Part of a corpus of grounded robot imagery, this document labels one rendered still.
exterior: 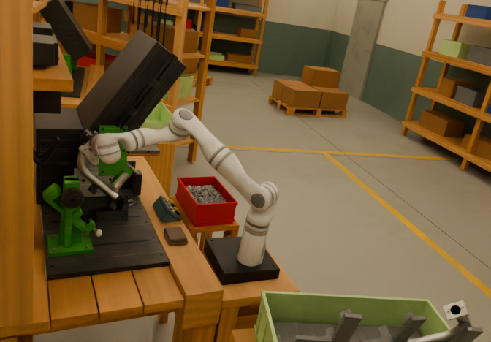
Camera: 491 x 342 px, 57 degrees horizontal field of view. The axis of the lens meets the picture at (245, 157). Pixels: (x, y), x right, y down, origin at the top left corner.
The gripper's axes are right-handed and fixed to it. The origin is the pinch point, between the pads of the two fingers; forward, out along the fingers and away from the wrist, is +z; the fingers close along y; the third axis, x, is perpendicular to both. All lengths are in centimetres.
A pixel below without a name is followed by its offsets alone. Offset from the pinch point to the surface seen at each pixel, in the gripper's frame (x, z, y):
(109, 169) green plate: 4.2, 2.9, -13.2
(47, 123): 8.4, 13.9, 15.7
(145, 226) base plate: 10.1, -6.6, -38.9
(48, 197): 25.7, -24.2, 0.1
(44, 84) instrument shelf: 0.7, -39.0, 28.7
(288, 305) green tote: -5, -66, -74
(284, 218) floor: -79, 157, -191
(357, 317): -11, -105, -60
